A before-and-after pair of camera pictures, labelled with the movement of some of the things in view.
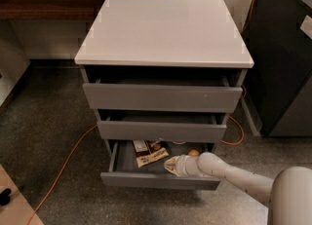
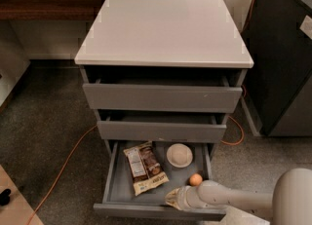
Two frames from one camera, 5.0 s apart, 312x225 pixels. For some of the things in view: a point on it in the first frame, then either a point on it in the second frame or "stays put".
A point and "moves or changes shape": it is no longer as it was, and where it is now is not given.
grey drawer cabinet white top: [163, 66] stays put
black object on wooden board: [5, 197] stays put
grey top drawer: [163, 97] stays put
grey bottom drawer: [123, 172] moves or changes shape
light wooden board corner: [19, 209] stays put
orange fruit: [193, 152] -> [195, 179]
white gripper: [183, 165] -> [187, 197]
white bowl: [179, 142] -> [179, 155]
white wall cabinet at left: [14, 61] stays put
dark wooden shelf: [69, 3] stays put
